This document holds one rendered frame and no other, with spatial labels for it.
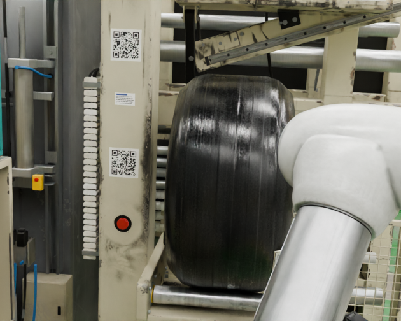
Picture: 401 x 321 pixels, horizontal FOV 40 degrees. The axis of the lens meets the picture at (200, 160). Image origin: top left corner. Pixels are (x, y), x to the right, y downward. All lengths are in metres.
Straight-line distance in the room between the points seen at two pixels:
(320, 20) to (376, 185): 1.08
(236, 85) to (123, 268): 0.56
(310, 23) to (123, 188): 0.77
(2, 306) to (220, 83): 0.71
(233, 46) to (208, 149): 0.61
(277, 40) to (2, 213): 0.95
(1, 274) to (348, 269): 0.81
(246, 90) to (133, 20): 0.32
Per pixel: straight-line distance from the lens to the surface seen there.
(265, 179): 1.17
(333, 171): 0.71
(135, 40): 1.35
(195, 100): 1.26
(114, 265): 1.47
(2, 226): 1.25
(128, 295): 1.50
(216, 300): 1.38
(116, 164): 1.39
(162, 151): 1.78
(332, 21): 1.74
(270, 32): 1.73
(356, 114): 0.75
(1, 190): 1.23
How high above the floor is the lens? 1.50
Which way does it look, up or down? 11 degrees down
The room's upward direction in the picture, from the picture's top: 3 degrees clockwise
